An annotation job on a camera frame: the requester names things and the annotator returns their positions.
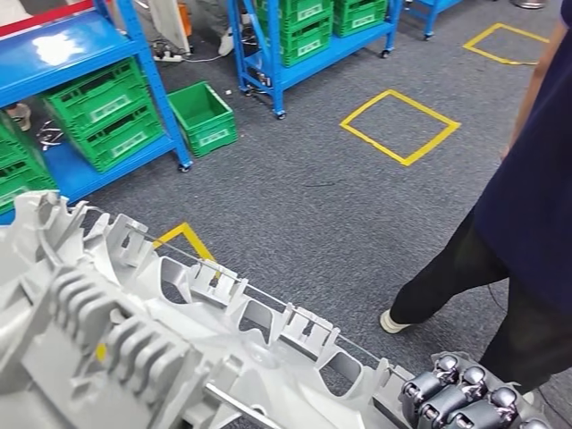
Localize blue steel shelf rack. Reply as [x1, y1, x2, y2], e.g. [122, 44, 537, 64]
[0, 0, 194, 227]
[226, 0, 404, 120]
[402, 0, 463, 39]

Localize red barrier tape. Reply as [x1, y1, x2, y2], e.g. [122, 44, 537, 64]
[0, 0, 94, 38]

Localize white partition panel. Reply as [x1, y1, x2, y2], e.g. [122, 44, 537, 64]
[147, 0, 191, 55]

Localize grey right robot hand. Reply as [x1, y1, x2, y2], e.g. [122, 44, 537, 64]
[399, 352, 554, 429]

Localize silver plastic wheel hubcap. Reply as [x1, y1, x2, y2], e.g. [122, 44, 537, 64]
[0, 190, 429, 429]

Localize green open plastic bin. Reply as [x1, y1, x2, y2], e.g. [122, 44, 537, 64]
[168, 80, 238, 159]

